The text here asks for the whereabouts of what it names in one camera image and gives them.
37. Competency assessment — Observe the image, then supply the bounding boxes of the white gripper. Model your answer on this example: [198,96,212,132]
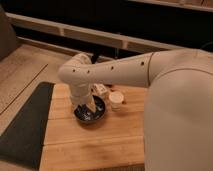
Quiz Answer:
[70,87,96,113]

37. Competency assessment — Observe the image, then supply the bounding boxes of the white bottle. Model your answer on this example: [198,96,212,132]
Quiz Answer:
[94,84,108,99]

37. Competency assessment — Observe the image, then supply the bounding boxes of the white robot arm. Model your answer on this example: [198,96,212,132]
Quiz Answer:
[59,48,213,171]

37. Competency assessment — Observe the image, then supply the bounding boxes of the black bowl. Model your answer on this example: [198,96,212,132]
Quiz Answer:
[74,95,106,124]

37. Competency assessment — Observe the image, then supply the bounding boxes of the white paper cup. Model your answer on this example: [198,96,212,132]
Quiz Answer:
[109,91,124,110]

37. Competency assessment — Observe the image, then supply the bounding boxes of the dark grey floor mat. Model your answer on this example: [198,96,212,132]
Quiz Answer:
[0,82,54,169]

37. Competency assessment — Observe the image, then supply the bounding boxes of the white wall rail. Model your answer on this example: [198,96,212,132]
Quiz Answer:
[6,13,182,53]

